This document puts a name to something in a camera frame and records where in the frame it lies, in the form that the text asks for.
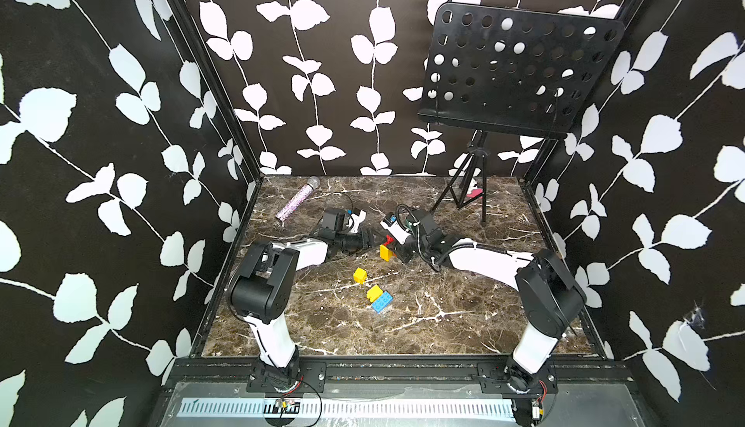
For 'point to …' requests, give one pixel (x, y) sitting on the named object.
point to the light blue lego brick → (382, 302)
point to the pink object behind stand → (474, 193)
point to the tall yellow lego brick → (385, 253)
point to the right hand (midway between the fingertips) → (388, 237)
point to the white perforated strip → (355, 408)
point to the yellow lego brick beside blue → (373, 293)
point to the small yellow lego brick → (360, 275)
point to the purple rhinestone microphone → (296, 202)
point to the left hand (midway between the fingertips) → (383, 238)
